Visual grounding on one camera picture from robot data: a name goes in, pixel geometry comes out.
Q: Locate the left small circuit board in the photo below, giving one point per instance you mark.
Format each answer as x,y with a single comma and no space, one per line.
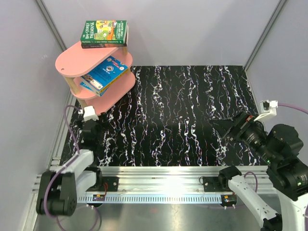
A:
98,198

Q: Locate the small circuit board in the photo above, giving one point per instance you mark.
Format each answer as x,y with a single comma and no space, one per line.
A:
229,198
98,198

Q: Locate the blue 26-storey treehouse book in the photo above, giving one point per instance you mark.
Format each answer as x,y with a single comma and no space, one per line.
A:
85,86

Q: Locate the dark Tale of Two Cities book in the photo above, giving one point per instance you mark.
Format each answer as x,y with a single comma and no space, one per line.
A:
103,44

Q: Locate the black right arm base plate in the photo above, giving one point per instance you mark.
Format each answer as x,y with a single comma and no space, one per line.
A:
211,184

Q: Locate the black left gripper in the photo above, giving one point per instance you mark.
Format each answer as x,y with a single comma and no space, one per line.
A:
97,122

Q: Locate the aluminium mounting rail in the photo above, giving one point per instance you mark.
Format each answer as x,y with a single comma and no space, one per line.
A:
154,185

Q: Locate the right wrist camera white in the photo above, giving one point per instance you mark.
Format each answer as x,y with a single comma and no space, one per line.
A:
268,110

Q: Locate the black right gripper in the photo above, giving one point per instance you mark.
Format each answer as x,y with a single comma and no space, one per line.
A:
242,123

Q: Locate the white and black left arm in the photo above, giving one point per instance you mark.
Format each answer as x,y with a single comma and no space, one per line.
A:
59,189

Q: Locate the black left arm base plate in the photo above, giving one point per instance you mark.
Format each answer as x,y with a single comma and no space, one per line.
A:
110,183

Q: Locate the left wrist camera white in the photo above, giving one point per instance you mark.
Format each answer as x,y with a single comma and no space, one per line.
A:
88,113

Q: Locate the pink three-tier shelf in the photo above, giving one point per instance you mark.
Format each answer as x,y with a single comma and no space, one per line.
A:
77,61

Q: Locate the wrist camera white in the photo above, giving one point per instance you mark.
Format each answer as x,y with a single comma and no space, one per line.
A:
268,110
88,113

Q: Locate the right small circuit board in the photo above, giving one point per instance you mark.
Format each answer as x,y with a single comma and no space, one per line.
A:
229,198

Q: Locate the blue back-cover book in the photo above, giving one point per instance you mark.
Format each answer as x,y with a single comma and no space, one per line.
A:
103,75

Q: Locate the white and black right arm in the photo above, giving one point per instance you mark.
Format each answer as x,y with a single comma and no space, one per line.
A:
279,149

